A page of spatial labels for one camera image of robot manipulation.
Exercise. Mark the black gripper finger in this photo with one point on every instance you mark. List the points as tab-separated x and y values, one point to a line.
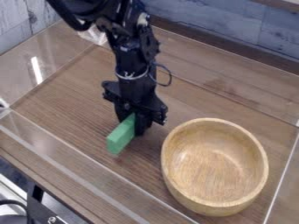
122	113
143	122

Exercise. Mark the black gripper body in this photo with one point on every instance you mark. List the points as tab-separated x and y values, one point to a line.
134	93

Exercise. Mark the green rectangular block stick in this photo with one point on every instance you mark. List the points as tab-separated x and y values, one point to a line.
122	135

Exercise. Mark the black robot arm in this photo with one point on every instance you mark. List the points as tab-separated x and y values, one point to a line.
124	21

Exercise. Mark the round wooden bowl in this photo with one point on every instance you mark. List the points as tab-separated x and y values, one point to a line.
215	166

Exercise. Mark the clear acrylic tray wall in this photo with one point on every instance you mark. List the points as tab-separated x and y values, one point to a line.
55	127

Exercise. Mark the clear acrylic corner bracket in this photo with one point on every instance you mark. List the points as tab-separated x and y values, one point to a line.
94	35

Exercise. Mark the black table leg frame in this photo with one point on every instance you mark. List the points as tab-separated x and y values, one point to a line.
40	214

